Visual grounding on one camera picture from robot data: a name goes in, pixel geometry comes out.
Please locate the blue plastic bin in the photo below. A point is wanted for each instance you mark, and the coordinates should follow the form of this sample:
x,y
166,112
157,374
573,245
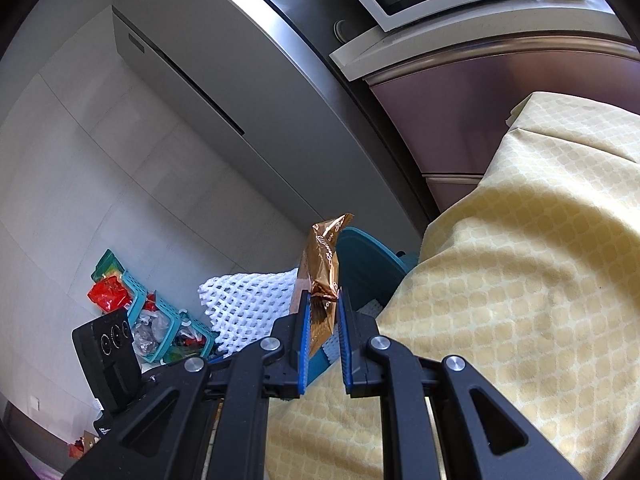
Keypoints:
x,y
365,270

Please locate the brown kitchen base cabinet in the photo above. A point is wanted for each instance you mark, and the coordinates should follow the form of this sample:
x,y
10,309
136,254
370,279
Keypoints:
x,y
475,110

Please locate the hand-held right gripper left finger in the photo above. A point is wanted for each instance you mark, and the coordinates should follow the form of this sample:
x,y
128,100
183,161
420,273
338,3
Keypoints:
x,y
302,345

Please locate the yellow and grey printed bedsheet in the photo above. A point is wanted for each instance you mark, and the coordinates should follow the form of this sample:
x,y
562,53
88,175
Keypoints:
x,y
525,285

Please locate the cardboard box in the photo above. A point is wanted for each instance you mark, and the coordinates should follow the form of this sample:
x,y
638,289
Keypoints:
x,y
87,444

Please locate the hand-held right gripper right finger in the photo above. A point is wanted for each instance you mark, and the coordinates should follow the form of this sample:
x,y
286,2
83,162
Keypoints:
x,y
345,345

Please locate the white foam net sleeve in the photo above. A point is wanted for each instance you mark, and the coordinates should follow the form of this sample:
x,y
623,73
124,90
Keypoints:
x,y
240,305

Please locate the gold foil wrapper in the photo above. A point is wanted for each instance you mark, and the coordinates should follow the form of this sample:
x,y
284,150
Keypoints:
x,y
320,270

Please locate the pile of clear plastic bags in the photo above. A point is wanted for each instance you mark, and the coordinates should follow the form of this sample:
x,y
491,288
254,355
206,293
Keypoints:
x,y
152,330

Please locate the green snack bag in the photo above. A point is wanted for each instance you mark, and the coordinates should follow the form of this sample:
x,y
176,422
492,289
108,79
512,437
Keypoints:
x,y
107,262

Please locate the teal plastic rack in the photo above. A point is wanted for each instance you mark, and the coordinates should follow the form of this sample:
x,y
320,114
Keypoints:
x,y
137,292

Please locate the red snack bag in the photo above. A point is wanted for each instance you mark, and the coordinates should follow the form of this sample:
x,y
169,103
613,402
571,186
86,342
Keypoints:
x,y
107,292

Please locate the silver refrigerator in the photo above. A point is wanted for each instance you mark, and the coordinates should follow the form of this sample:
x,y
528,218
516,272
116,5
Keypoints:
x,y
225,35

